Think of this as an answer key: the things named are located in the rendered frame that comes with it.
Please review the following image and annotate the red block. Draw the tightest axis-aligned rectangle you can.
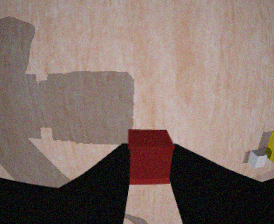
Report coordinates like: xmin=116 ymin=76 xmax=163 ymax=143
xmin=129 ymin=129 xmax=176 ymax=184

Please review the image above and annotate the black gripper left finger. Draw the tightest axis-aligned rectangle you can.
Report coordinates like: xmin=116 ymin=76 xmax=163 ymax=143
xmin=0 ymin=143 xmax=130 ymax=224

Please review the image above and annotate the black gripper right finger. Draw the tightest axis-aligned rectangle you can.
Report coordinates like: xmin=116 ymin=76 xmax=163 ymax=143
xmin=169 ymin=144 xmax=274 ymax=224

